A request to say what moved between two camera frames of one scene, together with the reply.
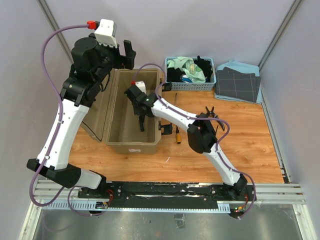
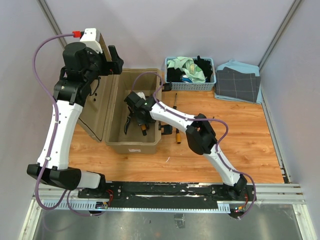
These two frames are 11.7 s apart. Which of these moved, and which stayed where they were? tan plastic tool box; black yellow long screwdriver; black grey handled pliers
Moved: black grey handled pliers
Stayed: black yellow long screwdriver; tan plastic tool box
